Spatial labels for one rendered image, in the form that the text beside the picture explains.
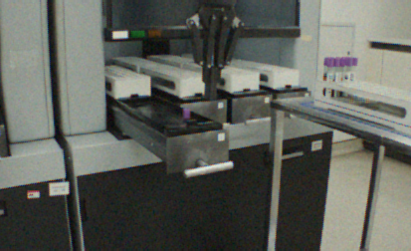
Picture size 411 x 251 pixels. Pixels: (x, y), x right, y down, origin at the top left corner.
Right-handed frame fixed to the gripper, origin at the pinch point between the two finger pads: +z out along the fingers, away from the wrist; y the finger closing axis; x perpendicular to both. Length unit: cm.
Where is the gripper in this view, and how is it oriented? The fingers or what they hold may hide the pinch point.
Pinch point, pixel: (210, 83)
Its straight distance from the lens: 89.3
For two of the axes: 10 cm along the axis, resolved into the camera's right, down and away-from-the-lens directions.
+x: 4.1, 3.3, -8.5
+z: -0.7, 9.4, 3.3
